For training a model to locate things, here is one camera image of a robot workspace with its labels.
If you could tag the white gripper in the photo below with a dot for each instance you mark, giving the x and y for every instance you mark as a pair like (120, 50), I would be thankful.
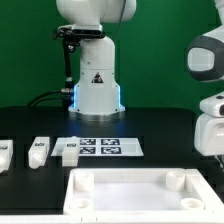
(209, 137)

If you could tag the white desk tabletop tray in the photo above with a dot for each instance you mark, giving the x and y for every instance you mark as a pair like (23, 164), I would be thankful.
(139, 190)

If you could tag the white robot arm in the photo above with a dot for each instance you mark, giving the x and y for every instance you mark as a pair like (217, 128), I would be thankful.
(104, 127)

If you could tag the white fiducial marker sheet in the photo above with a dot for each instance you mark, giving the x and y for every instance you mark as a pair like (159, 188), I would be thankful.
(98, 147)

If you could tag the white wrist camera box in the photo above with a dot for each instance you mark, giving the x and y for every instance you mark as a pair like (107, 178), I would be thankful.
(214, 105)

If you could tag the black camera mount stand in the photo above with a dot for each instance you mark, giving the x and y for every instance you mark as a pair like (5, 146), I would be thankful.
(71, 39)

